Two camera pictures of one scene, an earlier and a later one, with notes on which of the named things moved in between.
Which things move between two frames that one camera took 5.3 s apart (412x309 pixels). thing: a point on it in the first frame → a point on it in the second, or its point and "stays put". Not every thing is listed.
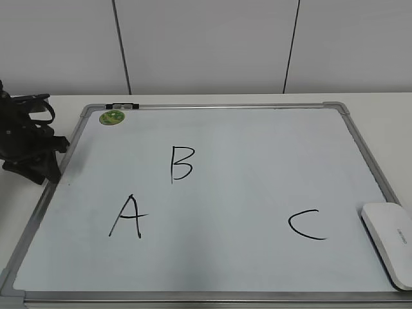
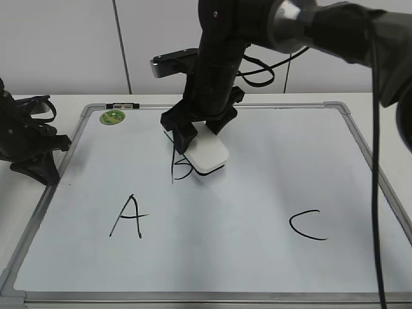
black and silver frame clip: x=122 y=106 stays put
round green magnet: x=111 y=118 stays put
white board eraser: x=389 y=226 → x=207 y=154
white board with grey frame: x=232 y=205 stays put
